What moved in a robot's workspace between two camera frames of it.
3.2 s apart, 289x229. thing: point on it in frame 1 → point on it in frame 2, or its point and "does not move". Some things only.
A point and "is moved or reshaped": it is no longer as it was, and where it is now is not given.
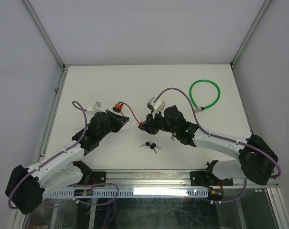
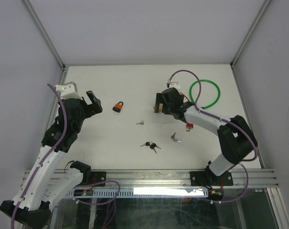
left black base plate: x=97 y=177 does not move
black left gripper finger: x=122 y=119 → x=91 y=96
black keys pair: x=152 y=146 does not move
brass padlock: x=161 y=108 does not move
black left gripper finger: x=118 y=126 → x=97 y=107
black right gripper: x=149 y=126 → x=160 y=99
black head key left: x=147 y=143 does not move
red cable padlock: x=140 y=123 is moved or reshaped
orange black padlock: x=118 y=107 does not move
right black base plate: x=204 y=179 does not move
